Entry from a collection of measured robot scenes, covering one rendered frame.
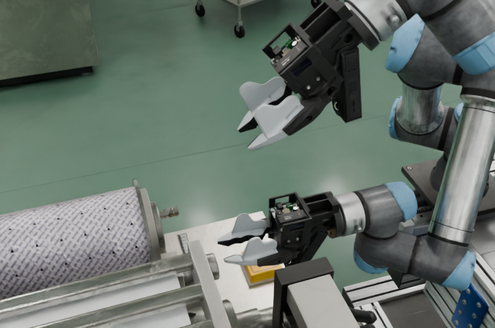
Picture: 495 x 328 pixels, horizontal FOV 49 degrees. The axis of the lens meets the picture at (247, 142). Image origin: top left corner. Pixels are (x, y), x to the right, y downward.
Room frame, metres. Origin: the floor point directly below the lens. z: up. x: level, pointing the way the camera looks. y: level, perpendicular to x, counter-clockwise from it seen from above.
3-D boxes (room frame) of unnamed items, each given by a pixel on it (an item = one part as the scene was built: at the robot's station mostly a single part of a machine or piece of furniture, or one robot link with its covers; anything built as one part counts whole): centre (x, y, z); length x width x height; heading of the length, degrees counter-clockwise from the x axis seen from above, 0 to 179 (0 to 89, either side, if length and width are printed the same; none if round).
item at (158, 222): (0.55, 0.13, 1.25); 0.07 x 0.02 x 0.07; 18
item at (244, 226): (0.68, 0.01, 1.11); 0.09 x 0.03 x 0.06; 99
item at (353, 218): (0.71, -0.18, 1.11); 0.08 x 0.05 x 0.08; 18
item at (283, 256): (0.64, -0.05, 1.09); 0.09 x 0.05 x 0.02; 117
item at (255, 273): (0.77, -0.03, 0.91); 0.07 x 0.07 x 0.02; 18
